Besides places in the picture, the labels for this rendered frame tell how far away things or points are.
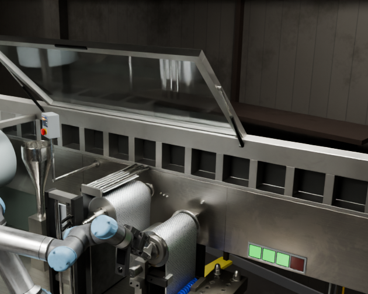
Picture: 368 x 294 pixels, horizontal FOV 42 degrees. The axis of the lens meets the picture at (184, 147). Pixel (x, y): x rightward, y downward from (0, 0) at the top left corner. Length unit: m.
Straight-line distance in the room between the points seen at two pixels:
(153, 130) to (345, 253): 0.94
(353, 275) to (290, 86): 1.96
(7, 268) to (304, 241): 1.11
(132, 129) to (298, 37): 1.74
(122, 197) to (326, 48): 1.99
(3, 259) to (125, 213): 0.50
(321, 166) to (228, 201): 0.43
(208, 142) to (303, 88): 1.68
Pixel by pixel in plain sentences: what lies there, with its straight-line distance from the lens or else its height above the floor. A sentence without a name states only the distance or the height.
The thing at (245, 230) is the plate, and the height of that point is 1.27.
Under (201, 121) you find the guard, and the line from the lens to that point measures 2.00.
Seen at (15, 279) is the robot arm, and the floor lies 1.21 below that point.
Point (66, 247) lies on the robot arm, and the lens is 1.56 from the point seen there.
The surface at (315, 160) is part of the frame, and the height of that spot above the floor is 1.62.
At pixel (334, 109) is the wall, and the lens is 3.51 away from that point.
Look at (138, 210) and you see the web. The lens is 2.10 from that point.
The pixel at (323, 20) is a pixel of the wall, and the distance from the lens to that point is 3.51.
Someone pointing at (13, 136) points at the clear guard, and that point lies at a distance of 2.57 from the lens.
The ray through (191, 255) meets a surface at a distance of 2.09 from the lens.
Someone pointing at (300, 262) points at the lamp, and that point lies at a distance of 2.02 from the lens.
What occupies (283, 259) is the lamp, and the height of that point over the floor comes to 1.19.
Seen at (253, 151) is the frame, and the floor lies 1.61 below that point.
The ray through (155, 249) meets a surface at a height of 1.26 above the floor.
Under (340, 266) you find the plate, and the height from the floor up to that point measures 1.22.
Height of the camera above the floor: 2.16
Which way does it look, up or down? 16 degrees down
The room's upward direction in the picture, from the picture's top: 1 degrees clockwise
